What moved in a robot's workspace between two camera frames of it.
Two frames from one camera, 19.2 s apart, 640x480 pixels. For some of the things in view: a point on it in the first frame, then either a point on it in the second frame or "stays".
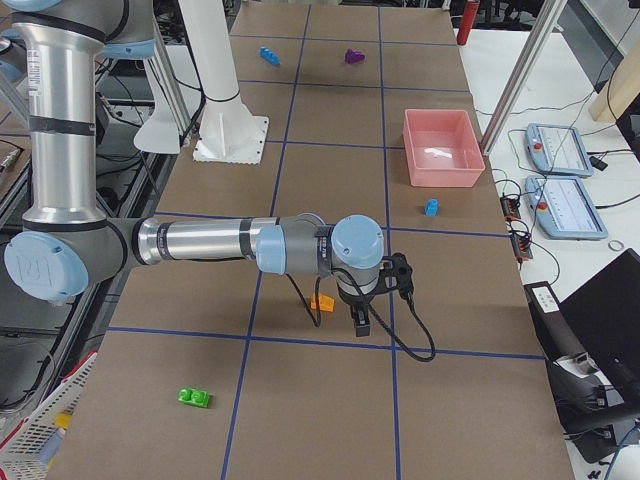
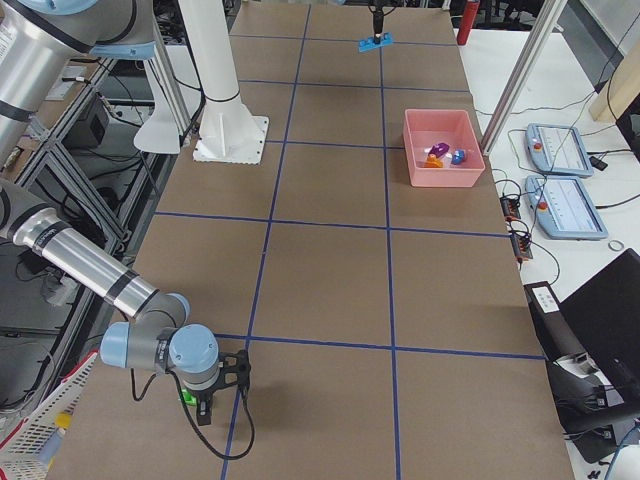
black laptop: x=604 y=313 stays
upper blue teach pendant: x=558 y=149 stays
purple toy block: x=353 y=56 → x=439 y=149
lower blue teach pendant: x=563 y=208 stays
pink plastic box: x=442 y=148 stays
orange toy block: x=326 y=303 → x=433 y=162
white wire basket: x=21 y=455 stays
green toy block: x=198 y=398 stays
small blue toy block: x=432 y=207 → x=457 y=157
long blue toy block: x=270 y=56 → x=369 y=43
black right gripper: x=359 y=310 → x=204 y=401
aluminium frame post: x=550 y=13 stays
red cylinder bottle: x=468 y=16 stays
